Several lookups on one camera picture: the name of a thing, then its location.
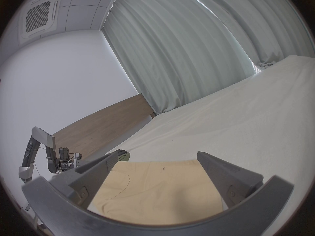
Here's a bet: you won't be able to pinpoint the tan shorts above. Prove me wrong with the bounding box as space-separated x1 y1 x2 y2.
89 160 223 226

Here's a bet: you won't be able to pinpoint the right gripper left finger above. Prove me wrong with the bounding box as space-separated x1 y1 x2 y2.
69 153 119 209

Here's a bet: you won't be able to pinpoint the bed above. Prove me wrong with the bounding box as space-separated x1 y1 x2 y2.
50 55 315 227

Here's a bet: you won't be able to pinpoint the pale grey-green curtain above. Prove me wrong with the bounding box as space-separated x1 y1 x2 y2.
173 0 315 69
101 0 255 115

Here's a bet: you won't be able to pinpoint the window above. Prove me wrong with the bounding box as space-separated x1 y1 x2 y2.
249 57 262 74

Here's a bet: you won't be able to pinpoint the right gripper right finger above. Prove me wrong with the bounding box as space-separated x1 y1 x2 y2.
196 151 264 210

